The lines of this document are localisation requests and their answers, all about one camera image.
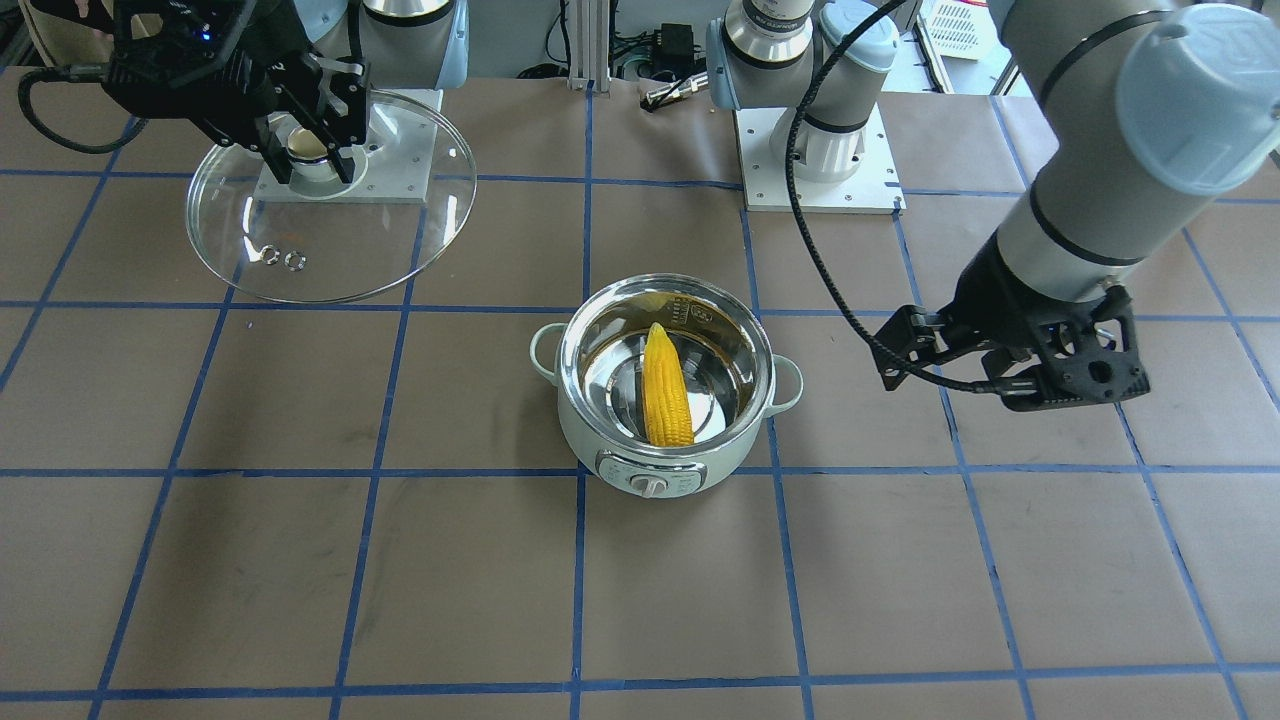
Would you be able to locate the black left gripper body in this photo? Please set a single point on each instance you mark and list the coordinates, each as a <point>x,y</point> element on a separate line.
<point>990,297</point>

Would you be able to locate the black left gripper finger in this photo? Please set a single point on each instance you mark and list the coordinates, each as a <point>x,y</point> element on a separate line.
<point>924,338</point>
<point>1096,374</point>

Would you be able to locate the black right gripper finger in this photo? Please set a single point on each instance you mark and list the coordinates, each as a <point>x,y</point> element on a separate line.
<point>245,122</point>
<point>330,98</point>

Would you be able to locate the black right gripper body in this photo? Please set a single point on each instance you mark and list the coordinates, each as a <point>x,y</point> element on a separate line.
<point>262,100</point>

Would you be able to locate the glass pot lid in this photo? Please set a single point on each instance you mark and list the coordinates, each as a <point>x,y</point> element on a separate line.
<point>316,240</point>

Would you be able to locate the yellow corn cob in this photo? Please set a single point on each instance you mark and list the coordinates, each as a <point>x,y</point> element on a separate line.
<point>666,407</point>

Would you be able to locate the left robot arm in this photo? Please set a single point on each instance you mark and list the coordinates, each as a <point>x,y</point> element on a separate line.
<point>1158,109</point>

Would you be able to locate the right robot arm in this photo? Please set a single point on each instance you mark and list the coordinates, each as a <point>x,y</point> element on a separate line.
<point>407,44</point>

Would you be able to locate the pale green cooking pot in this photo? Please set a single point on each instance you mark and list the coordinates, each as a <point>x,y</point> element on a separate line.
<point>730,368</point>

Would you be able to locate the white plastic basket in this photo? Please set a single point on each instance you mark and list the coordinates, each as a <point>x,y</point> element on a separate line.
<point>961,29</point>

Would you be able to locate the black power adapter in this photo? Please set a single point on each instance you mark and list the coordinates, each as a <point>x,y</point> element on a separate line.
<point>674,45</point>

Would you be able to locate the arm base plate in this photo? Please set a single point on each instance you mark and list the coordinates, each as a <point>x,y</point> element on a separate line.
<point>392,166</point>
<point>845,174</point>

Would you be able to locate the aluminium frame post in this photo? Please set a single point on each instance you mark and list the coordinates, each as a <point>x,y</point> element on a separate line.
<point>589,32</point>

